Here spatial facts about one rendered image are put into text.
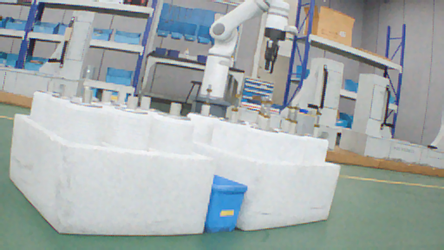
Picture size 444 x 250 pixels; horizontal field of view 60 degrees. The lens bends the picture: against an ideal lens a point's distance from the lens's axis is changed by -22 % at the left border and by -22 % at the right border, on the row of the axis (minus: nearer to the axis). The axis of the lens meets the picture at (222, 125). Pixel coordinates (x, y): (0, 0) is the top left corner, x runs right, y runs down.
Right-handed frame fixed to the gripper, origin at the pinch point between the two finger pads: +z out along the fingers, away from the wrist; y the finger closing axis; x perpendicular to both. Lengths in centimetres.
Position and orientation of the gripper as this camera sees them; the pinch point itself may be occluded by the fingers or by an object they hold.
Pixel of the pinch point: (268, 69)
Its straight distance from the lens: 160.7
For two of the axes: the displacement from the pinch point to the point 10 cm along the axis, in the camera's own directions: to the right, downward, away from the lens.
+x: 9.5, 2.2, -2.2
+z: -2.1, 9.7, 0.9
